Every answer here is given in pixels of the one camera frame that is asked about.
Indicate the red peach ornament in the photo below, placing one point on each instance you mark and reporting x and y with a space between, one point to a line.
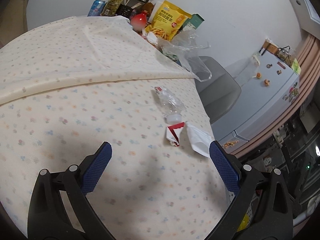
139 21

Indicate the white paper bag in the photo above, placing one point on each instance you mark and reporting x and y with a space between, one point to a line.
199 139

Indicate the white refrigerator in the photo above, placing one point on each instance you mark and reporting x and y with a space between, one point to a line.
261 101

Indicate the red white cigarette pack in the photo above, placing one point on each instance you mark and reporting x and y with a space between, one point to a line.
173 133

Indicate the green tall box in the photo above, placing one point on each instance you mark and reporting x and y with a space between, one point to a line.
192 23

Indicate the jar of dried goods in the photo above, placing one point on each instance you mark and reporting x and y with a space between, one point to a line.
111 7

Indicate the floral cream tablecloth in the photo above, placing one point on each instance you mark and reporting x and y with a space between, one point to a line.
70 85

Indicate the yellow snack bag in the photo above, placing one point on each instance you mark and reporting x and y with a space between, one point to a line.
167 21

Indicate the crushed clear plastic bottle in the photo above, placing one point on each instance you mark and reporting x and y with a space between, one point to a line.
171 106

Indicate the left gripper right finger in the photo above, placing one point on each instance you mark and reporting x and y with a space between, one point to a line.
261 207

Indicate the black chopstick holder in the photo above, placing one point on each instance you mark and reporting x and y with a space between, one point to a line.
124 11

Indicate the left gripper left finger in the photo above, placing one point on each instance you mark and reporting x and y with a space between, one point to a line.
47 216

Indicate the clear plastic bag on table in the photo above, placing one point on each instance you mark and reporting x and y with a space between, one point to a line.
184 49

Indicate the blue drink can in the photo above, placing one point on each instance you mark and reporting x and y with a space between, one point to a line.
96 8

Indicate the grey upholstered chair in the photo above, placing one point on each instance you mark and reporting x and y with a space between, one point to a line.
218 94

